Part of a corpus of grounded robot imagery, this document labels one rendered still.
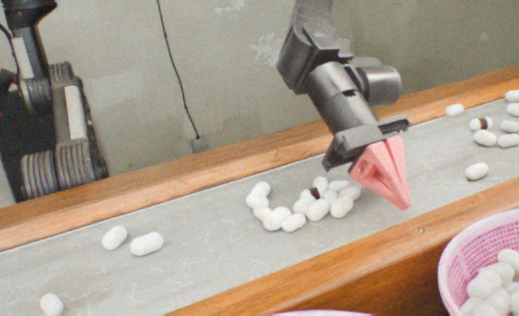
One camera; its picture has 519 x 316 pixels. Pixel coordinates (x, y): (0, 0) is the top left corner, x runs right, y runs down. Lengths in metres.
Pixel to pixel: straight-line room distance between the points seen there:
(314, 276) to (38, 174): 0.60
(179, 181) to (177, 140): 2.01
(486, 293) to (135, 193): 0.48
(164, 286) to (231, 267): 0.07
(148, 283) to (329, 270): 0.19
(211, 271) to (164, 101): 2.20
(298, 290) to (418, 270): 0.12
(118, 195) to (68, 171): 0.20
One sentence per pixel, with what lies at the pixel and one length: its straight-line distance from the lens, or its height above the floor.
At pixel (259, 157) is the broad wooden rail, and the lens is 0.79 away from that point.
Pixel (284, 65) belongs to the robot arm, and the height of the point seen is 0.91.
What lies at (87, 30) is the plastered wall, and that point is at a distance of 2.60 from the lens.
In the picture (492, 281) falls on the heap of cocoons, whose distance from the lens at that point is 0.48.
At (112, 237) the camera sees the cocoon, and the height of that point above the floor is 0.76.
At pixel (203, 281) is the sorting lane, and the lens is 0.52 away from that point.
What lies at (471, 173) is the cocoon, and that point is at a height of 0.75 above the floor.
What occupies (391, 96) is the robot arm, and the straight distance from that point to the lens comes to 0.69.
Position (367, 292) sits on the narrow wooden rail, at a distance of 0.47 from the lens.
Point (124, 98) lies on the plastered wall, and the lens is 2.65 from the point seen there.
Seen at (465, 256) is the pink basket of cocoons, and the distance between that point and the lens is 0.50.
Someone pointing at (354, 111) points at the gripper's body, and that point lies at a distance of 0.60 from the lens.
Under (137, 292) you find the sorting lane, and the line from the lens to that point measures 0.53.
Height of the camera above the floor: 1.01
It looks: 19 degrees down
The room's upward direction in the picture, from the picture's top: 9 degrees counter-clockwise
